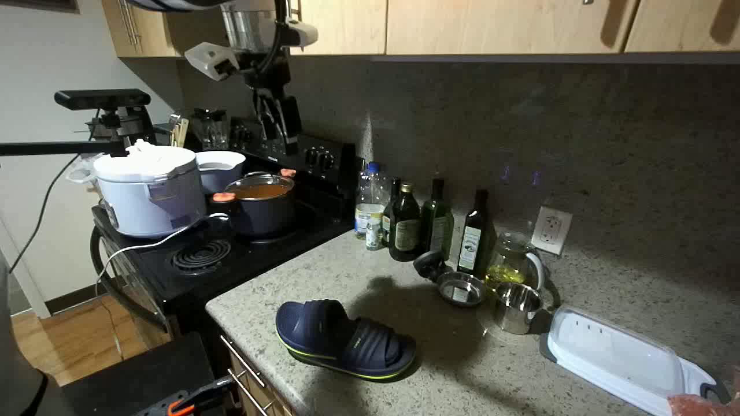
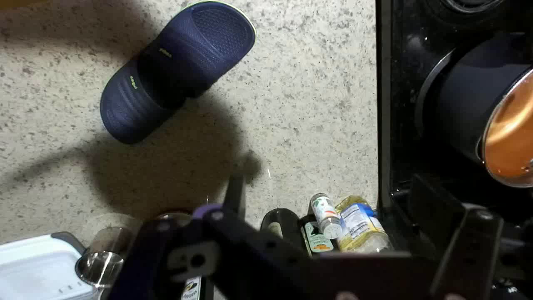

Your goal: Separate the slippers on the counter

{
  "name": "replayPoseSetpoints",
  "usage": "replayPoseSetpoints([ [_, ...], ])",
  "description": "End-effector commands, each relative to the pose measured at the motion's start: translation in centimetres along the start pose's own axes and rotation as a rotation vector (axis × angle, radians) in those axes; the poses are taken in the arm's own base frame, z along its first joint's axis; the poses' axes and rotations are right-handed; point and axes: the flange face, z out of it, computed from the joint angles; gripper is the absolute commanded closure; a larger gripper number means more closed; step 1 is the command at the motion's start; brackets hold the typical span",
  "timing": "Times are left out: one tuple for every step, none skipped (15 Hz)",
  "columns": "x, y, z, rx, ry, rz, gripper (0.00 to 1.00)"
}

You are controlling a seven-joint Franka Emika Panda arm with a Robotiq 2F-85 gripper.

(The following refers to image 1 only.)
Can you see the navy slipper green sole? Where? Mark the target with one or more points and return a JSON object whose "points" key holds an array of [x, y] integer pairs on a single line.
{"points": [[322, 333]]}

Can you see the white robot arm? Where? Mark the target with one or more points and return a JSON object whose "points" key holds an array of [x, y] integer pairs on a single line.
{"points": [[259, 37]]}

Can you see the clear plastic water bottle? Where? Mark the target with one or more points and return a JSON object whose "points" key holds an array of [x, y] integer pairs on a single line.
{"points": [[373, 196]]}

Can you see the small spice jar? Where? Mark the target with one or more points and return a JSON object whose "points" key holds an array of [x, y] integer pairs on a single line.
{"points": [[373, 234]]}

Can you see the dark olive oil bottle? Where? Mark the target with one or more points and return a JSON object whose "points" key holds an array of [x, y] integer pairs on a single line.
{"points": [[405, 221]]}

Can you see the green glass bottle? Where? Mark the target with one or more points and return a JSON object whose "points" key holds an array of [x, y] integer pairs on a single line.
{"points": [[436, 230]]}

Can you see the black measuring scoop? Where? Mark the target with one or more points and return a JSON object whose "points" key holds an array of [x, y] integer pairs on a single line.
{"points": [[430, 266]]}

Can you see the dark wine bottle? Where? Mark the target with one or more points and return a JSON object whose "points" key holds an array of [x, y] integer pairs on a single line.
{"points": [[475, 234]]}

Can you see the small steel bowl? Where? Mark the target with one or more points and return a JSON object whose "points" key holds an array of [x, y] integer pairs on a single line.
{"points": [[462, 290]]}

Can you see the white pot on stove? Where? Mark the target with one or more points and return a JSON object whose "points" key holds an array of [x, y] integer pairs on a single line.
{"points": [[219, 168]]}

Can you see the glass oil pitcher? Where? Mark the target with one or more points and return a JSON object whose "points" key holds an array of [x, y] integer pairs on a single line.
{"points": [[517, 265]]}

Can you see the steel cup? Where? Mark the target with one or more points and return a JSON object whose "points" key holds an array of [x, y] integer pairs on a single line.
{"points": [[524, 309]]}

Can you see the wooden upper cabinets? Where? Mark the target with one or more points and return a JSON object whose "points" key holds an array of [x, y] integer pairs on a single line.
{"points": [[405, 28]]}

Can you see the black stove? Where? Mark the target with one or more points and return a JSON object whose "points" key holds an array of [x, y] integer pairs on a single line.
{"points": [[168, 287]]}

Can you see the white rice cooker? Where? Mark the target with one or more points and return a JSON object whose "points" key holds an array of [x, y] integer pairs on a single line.
{"points": [[149, 192]]}

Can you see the lower wooden cabinet drawers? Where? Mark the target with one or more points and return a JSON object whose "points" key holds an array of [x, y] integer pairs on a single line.
{"points": [[255, 391]]}

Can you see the white plastic tray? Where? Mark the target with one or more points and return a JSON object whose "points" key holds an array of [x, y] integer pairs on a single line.
{"points": [[623, 363]]}

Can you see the dark pot orange handles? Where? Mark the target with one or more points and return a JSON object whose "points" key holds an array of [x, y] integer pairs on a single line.
{"points": [[259, 205]]}

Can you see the white wall outlet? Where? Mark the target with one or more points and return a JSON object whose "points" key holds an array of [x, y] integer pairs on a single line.
{"points": [[552, 230]]}

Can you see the black camera on stand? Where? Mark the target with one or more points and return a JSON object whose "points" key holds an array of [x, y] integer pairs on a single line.
{"points": [[117, 114]]}

